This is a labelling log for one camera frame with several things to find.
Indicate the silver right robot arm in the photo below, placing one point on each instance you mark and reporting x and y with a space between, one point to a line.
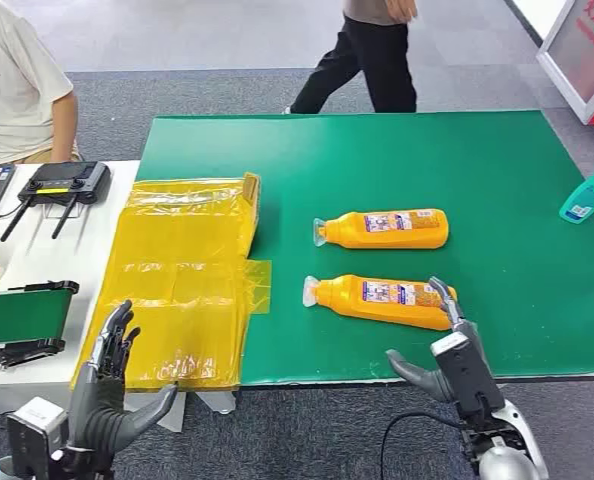
507 464

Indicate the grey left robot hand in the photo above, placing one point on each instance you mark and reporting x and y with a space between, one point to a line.
97 411

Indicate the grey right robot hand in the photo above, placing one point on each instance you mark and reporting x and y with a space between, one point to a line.
421 379

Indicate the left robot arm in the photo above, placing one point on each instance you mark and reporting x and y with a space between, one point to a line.
82 467

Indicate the seated person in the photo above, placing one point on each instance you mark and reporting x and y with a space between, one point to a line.
12 79

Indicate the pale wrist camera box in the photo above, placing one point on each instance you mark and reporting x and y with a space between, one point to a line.
469 381
34 430

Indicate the yellow plastic bag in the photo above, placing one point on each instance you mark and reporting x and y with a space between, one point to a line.
177 265

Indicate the black remote controller with antennas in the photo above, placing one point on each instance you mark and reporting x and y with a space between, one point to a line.
64 182

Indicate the orange bottle with clear cap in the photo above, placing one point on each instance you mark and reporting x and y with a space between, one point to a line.
341 301
352 235

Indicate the walking person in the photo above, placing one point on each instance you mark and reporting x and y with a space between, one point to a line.
387 66

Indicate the teal plastic bottle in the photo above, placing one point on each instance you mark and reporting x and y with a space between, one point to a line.
584 199

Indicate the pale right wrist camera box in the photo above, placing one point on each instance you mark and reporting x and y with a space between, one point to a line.
469 381

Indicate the red and white sign board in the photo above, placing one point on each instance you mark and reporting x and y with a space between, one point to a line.
577 53

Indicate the small green belt conveyor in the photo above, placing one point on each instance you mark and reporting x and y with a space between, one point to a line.
17 318

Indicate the green table mat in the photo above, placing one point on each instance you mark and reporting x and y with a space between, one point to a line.
377 166

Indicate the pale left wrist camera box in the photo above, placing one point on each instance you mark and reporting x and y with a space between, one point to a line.
34 430

